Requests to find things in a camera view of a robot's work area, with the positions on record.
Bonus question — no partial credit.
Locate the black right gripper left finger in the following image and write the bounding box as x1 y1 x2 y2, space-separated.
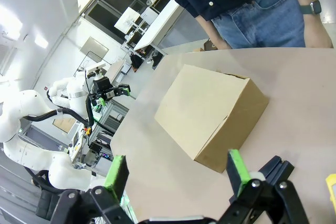
51 155 137 224

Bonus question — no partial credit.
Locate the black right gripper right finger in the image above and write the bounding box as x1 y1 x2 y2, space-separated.
217 149 309 224

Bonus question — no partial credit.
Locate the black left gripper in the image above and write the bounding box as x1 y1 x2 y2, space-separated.
90 77 131 107

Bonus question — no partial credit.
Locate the person right forearm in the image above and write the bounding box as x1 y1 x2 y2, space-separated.
195 15 224 41

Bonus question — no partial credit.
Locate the brown cardboard box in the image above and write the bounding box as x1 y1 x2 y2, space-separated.
154 63 270 174

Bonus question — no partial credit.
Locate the person right hand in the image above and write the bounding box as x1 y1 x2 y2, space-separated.
209 35 232 50

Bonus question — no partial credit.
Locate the person left hand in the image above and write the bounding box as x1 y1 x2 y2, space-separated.
303 13 334 49

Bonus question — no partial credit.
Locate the yellow object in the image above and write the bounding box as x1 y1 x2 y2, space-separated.
325 173 336 209

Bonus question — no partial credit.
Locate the black office chair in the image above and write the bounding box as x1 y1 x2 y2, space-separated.
30 169 65 221

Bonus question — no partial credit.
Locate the white board on stand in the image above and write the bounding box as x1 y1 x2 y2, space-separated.
114 6 140 33

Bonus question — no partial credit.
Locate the long white table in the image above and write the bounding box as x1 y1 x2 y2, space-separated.
133 0 185 51

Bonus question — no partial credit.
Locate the dark wrist smartwatch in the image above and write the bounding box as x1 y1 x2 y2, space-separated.
299 0 322 15

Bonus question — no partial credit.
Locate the black corrugated cable hose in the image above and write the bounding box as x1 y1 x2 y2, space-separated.
22 94 96 129

